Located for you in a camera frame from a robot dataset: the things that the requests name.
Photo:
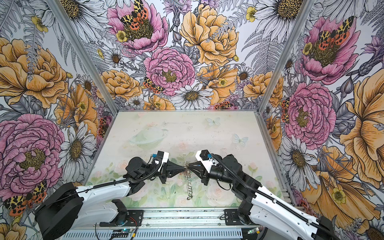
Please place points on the aluminium corner post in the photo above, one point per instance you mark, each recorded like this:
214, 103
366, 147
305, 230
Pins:
292, 38
71, 33

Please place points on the left aluminium corner post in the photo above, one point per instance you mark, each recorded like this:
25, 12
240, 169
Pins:
71, 33

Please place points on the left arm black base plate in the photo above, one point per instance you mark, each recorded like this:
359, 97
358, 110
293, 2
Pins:
132, 218

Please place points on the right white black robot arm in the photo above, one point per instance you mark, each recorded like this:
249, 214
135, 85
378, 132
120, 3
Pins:
259, 205

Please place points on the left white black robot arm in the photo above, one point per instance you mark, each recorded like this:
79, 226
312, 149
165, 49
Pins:
70, 207

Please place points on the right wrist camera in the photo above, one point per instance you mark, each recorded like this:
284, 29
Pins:
205, 158

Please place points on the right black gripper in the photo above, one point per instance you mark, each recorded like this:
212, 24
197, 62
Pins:
204, 177

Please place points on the right aluminium corner post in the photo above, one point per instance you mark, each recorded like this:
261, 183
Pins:
292, 38

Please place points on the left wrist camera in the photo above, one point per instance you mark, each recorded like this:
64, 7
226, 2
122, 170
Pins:
160, 159

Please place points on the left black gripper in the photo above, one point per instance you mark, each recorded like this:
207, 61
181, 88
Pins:
169, 170

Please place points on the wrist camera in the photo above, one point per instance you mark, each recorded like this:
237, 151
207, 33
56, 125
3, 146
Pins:
160, 159
205, 158

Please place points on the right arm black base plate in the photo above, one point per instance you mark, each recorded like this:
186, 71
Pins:
235, 216

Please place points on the aluminium front rail frame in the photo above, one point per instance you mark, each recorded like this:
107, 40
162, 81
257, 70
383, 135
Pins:
187, 224

